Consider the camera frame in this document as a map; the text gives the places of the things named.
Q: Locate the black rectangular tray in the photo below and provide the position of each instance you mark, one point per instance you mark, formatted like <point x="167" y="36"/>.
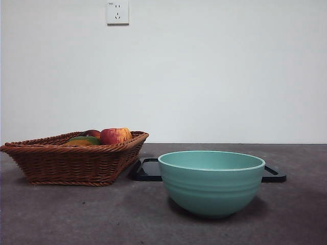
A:
<point x="146" y="171"/>

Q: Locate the brown wicker basket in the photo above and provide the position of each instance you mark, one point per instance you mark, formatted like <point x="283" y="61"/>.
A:
<point x="69" y="163"/>

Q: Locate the dark red fruit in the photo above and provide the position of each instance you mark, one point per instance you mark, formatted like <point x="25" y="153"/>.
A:
<point x="92" y="132"/>

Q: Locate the white wall socket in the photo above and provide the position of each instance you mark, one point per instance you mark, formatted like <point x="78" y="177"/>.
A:
<point x="122" y="12"/>

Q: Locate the brown kiwifruit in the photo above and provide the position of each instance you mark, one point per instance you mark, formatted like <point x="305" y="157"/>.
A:
<point x="76" y="143"/>

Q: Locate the red yellow apple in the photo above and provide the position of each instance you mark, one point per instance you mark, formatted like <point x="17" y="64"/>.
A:
<point x="112" y="135"/>

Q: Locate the teal ceramic bowl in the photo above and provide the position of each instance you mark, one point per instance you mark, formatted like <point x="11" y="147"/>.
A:
<point x="212" y="189"/>

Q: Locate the green fruit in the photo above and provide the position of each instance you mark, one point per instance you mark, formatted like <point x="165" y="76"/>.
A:
<point x="94" y="140"/>

